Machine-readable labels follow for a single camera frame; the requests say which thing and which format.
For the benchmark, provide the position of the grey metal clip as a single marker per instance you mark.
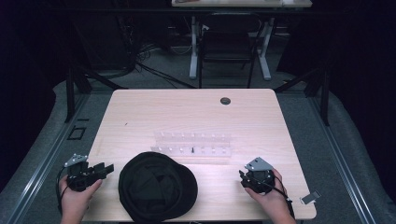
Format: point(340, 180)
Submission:
point(310, 197)

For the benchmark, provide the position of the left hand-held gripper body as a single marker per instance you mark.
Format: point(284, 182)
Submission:
point(77, 174)

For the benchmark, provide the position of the black hat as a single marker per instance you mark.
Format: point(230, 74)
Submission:
point(157, 186)

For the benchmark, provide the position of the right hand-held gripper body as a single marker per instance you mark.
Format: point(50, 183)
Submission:
point(259, 177)

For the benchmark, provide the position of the person's right hand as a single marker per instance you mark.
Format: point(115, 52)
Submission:
point(272, 202)

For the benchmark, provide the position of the white-legged desk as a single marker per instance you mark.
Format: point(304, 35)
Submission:
point(243, 3)

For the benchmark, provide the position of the clear acrylic rack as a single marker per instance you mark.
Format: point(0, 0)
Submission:
point(191, 146)

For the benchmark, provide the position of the person's left hand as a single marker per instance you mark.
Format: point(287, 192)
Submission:
point(74, 200)

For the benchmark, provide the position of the black chair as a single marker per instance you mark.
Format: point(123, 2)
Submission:
point(229, 43)

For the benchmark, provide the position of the black metal stand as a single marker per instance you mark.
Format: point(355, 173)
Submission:
point(324, 93)
point(70, 93)

